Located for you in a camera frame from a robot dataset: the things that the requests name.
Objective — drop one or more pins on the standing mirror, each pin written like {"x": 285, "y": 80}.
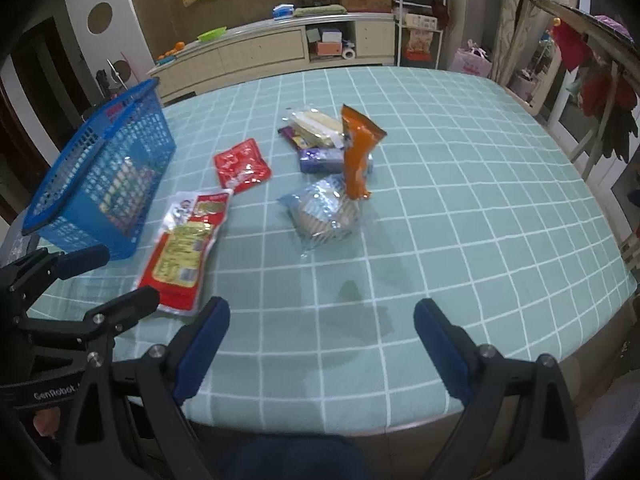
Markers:
{"x": 542, "y": 80}

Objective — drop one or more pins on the red hanging clothes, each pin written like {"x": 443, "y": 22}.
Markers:
{"x": 595, "y": 85}

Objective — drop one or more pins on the checkered teal tablecloth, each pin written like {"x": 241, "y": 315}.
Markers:
{"x": 450, "y": 210}

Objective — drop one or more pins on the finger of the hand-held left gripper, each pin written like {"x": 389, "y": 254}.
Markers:
{"x": 82, "y": 261}
{"x": 135, "y": 302}

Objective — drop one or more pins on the red yellow snack packet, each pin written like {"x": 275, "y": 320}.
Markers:
{"x": 180, "y": 255}

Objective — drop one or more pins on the clear wafer packet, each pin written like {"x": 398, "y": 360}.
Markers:
{"x": 317, "y": 125}

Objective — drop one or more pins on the white metal rack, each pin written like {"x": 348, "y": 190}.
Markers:
{"x": 397, "y": 10}

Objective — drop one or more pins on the heap of oranges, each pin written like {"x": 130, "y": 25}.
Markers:
{"x": 171, "y": 51}

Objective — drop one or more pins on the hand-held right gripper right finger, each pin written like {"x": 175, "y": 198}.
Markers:
{"x": 445, "y": 355}

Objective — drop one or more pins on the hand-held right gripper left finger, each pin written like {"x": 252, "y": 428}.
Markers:
{"x": 202, "y": 355}

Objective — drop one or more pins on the patterned curtain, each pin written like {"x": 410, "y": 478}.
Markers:
{"x": 520, "y": 15}

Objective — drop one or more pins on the purple box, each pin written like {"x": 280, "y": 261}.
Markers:
{"x": 320, "y": 159}

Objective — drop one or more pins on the orange box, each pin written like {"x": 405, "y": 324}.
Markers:
{"x": 328, "y": 48}

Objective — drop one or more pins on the blue plastic basket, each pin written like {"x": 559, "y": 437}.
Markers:
{"x": 100, "y": 170}

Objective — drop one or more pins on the clear blue biscuit packet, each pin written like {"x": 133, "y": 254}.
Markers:
{"x": 320, "y": 210}

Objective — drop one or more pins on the brown round wall decor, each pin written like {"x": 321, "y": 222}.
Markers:
{"x": 100, "y": 17}

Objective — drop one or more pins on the light wooden TV cabinet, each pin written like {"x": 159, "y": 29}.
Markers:
{"x": 260, "y": 50}

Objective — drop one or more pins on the green cushion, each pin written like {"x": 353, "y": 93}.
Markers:
{"x": 318, "y": 11}

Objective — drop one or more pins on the orange cone snack packet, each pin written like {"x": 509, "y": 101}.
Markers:
{"x": 357, "y": 155}

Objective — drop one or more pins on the red printed bag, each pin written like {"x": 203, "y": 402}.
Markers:
{"x": 419, "y": 40}

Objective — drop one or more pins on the pink garment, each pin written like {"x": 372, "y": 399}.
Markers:
{"x": 612, "y": 26}

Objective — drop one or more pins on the dark wooden door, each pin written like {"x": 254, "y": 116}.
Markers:
{"x": 45, "y": 75}

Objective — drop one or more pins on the pink bag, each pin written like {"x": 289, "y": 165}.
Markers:
{"x": 470, "y": 62}

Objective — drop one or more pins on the blue white tissue box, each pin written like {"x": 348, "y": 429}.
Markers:
{"x": 283, "y": 12}

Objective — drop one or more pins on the purple chips packet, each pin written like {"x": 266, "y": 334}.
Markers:
{"x": 289, "y": 135}

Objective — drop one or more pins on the small red snack packet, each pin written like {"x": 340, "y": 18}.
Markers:
{"x": 242, "y": 165}

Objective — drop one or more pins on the person's blue trousers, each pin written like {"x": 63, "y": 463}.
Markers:
{"x": 295, "y": 460}

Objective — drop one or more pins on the person's left hand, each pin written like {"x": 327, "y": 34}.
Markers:
{"x": 46, "y": 422}

